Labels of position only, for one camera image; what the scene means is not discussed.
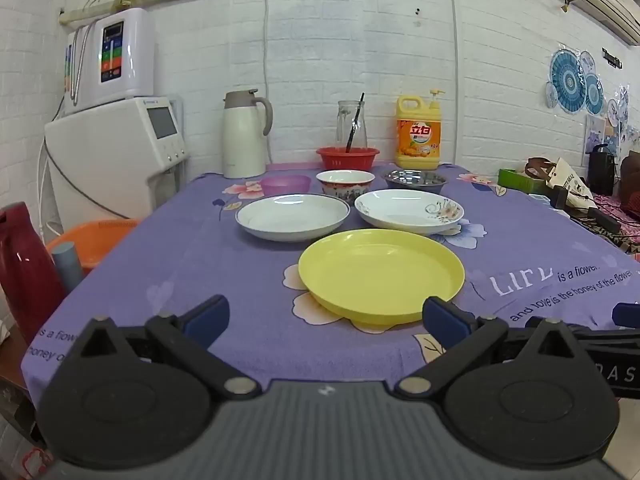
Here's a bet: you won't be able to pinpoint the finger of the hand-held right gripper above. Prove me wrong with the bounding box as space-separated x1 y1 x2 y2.
612 302 640 329

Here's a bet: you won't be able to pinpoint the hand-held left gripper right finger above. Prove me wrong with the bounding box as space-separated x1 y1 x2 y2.
395 296 583 403

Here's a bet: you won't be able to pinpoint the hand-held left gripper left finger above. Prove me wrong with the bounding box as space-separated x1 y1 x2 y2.
75 294 263 403

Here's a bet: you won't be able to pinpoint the white bowl with red pattern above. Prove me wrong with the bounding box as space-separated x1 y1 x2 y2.
316 169 376 205

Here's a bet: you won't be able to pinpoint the purple floral tablecloth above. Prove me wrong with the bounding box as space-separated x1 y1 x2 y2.
20 161 640 411

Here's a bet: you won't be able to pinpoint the yellow plastic plate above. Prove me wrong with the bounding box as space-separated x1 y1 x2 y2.
298 228 466 326

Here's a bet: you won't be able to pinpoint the patterned pink cloth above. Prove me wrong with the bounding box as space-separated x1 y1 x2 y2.
570 194 640 258

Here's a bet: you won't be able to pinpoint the white plate with floral print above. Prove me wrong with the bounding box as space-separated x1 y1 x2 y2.
354 189 466 236

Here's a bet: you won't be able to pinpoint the white plate with blue rim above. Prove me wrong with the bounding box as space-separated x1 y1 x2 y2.
235 193 351 242

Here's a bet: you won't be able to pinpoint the orange plastic basin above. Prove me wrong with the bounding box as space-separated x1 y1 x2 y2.
45 218 142 272

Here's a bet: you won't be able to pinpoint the steel bowl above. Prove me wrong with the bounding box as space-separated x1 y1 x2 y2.
383 169 448 195

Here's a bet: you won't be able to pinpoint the brown round bag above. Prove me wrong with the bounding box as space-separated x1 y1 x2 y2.
619 151 640 202

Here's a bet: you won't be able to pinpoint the white tote bag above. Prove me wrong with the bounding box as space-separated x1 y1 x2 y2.
545 157 597 211

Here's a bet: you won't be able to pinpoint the black speaker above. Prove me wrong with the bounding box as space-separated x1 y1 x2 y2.
587 143 617 197

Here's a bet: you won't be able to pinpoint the grey cylinder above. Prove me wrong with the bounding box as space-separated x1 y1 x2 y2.
51 241 84 292

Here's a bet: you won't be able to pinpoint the purple plastic bowl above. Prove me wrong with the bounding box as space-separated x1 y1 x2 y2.
259 175 312 198

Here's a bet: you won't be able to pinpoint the green box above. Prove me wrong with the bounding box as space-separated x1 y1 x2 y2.
497 167 552 197

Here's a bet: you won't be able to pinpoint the white thermos jug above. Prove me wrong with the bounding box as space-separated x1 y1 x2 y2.
222 88 274 180

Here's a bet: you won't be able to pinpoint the white water dispenser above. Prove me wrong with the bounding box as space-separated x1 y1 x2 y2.
44 95 189 233

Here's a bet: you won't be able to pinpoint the red plastic basin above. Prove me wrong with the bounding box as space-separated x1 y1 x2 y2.
315 146 381 172

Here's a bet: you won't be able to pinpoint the yellow detergent bottle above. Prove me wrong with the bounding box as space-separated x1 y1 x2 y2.
394 89 446 171

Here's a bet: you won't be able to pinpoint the red thermos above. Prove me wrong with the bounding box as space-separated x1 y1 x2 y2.
0 202 67 332

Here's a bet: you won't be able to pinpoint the glass jar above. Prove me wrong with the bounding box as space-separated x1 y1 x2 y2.
337 100 369 151

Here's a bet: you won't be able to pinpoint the blue paper fan decoration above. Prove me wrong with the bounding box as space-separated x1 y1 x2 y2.
544 47 607 117

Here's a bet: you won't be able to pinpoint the white water purifier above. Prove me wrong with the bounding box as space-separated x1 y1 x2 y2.
64 7 157 115

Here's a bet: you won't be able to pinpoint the wall pictures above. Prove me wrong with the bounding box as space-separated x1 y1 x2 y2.
584 84 640 162

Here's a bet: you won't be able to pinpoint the white wall cable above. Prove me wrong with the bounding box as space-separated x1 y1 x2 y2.
448 0 463 167

